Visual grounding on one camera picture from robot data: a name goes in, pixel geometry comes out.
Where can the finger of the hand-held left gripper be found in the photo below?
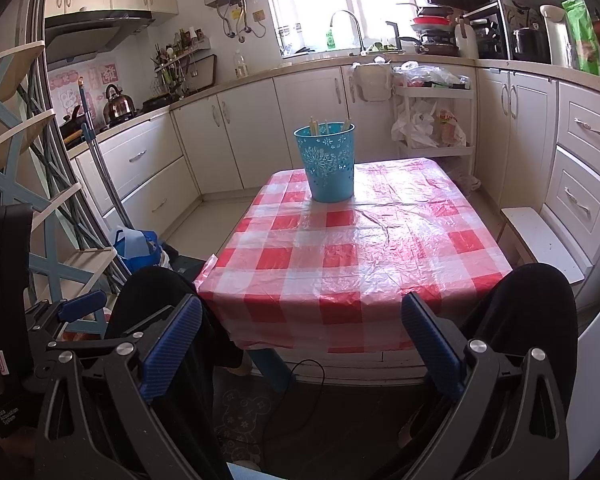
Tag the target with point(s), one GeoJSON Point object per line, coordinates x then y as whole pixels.
{"type": "Point", "coordinates": [82, 305]}
{"type": "Point", "coordinates": [95, 345]}

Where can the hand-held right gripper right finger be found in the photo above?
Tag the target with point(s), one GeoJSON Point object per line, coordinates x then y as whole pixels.
{"type": "Point", "coordinates": [430, 350]}

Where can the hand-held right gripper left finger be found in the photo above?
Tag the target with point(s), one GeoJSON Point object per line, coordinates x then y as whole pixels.
{"type": "Point", "coordinates": [172, 350]}

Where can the teal perforated plastic basket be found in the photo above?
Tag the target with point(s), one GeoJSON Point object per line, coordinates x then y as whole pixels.
{"type": "Point", "coordinates": [327, 170]}

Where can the bundle of wooden chopsticks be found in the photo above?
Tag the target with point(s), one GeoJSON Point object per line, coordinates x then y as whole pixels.
{"type": "Point", "coordinates": [312, 125]}

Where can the person's left leg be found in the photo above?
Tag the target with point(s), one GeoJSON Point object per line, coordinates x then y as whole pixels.
{"type": "Point", "coordinates": [150, 290]}

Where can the person's leg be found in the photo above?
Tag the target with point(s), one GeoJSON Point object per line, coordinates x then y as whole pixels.
{"type": "Point", "coordinates": [150, 290]}
{"type": "Point", "coordinates": [530, 310]}

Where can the blue white plastic bag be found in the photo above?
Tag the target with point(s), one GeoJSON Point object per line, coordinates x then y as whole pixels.
{"type": "Point", "coordinates": [135, 250]}

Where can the dark floor crate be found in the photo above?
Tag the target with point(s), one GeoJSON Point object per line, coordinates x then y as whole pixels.
{"type": "Point", "coordinates": [185, 260]}

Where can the blue table leg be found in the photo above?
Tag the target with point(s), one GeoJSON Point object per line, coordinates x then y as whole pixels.
{"type": "Point", "coordinates": [275, 370]}

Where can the person's right leg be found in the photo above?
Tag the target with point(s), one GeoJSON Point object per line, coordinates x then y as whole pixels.
{"type": "Point", "coordinates": [530, 310]}

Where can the red white checked tablecloth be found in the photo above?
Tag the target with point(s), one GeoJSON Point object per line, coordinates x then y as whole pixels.
{"type": "Point", "coordinates": [355, 260]}

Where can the mop with metal pole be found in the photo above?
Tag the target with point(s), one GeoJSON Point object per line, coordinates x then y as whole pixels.
{"type": "Point", "coordinates": [102, 170]}

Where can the white wooden stool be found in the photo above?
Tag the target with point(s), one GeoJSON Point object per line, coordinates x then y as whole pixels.
{"type": "Point", "coordinates": [545, 240]}

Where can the black wok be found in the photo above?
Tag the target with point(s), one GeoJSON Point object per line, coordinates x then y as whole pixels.
{"type": "Point", "coordinates": [72, 127]}

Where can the steel kettle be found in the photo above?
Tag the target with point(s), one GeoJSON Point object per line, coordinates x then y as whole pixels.
{"type": "Point", "coordinates": [117, 105]}

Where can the white storage cart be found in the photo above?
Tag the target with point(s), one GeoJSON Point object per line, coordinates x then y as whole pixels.
{"type": "Point", "coordinates": [467, 120]}

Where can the black range hood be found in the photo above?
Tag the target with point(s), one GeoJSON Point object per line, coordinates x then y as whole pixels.
{"type": "Point", "coordinates": [95, 32]}

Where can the white hanging trash bin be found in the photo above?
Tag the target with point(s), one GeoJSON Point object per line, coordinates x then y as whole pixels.
{"type": "Point", "coordinates": [372, 82]}

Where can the cream kitchen base cabinets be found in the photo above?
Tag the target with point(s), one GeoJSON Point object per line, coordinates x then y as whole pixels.
{"type": "Point", "coordinates": [305, 105]}

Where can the clear plastic bags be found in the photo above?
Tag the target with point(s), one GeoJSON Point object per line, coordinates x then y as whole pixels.
{"type": "Point", "coordinates": [430, 74]}

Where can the clear plastic bottle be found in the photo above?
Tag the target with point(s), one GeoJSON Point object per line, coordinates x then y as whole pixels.
{"type": "Point", "coordinates": [240, 66]}

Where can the white plastic jug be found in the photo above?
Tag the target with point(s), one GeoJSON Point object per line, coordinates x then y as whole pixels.
{"type": "Point", "coordinates": [466, 40]}

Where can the black toaster oven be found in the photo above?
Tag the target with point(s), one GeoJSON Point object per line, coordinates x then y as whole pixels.
{"type": "Point", "coordinates": [485, 35]}

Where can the black cooking pot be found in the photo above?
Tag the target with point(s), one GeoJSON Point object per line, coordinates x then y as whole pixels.
{"type": "Point", "coordinates": [527, 45]}

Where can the stack of pans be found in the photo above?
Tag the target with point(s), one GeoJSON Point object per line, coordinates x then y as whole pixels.
{"type": "Point", "coordinates": [432, 27]}

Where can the green dish soap bottle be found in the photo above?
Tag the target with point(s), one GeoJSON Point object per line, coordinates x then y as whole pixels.
{"type": "Point", "coordinates": [330, 41]}

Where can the chrome kitchen faucet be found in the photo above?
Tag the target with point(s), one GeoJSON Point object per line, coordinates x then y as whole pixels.
{"type": "Point", "coordinates": [352, 25]}

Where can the white thermos jug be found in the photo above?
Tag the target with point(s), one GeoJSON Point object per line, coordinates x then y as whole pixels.
{"type": "Point", "coordinates": [555, 35]}

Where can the green snack packet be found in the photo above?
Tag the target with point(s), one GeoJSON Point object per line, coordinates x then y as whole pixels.
{"type": "Point", "coordinates": [582, 35]}

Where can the grey metal folding frame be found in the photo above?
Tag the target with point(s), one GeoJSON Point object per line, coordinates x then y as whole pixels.
{"type": "Point", "coordinates": [75, 200]}

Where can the pink patterned wall sticker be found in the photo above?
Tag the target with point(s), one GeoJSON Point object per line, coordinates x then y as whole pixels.
{"type": "Point", "coordinates": [72, 85]}

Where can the wall utensil rack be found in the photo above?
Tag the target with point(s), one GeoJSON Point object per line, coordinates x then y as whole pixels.
{"type": "Point", "coordinates": [180, 60]}

